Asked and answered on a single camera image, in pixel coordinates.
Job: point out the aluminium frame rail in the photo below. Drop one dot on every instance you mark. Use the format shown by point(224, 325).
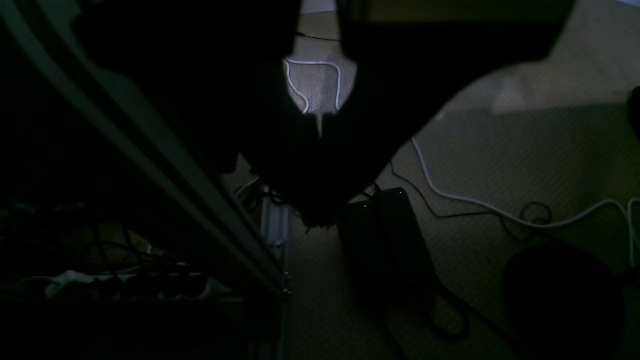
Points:
point(101, 132)

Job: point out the white power strip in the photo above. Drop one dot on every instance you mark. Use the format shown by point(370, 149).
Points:
point(129, 287)

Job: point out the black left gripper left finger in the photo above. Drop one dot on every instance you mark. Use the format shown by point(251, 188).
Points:
point(219, 64)

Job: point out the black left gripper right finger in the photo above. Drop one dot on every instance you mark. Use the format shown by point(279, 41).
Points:
point(412, 57)

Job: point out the black power brick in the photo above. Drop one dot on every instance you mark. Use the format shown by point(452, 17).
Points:
point(386, 253)

